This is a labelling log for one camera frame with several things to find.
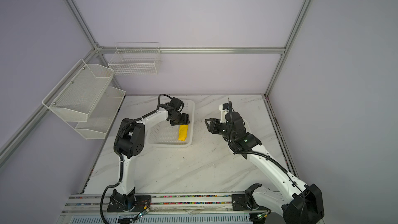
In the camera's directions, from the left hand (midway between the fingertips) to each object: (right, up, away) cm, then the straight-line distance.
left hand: (184, 122), depth 100 cm
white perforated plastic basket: (-13, -8, 0) cm, 16 cm away
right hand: (+14, +3, -25) cm, 29 cm away
